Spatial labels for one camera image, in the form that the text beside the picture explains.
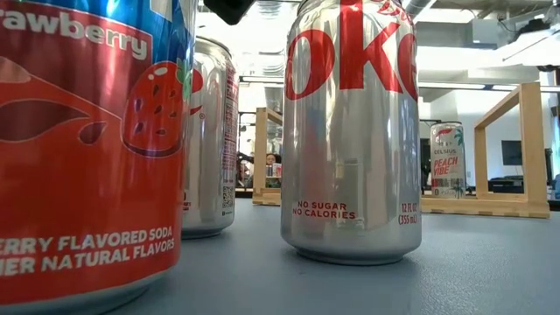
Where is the long ceiling light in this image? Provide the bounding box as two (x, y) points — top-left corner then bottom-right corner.
(239, 76), (284, 84)

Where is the wooden slatted shelf rack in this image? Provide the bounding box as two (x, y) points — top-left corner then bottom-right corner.
(252, 81), (551, 220)

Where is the person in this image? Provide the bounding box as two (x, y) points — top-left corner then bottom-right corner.
(238, 150), (284, 190)

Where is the white Celsius peach can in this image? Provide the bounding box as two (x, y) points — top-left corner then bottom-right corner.
(430, 122), (468, 200)

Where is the silver ceiling air duct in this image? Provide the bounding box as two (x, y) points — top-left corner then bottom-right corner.
(400, 0), (434, 21)

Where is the blue table mat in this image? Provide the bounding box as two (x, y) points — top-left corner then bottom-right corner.
(104, 199), (560, 315)

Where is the dark background desk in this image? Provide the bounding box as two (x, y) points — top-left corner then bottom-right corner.
(487, 174), (525, 195)

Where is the silver Diet Coke can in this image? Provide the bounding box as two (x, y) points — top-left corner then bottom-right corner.
(279, 0), (424, 267)
(180, 37), (241, 241)

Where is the black wall monitor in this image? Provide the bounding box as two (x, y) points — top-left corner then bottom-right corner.
(501, 139), (523, 167)

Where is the red Fanta strawberry can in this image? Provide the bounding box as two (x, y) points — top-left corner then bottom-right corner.
(0, 0), (198, 315)

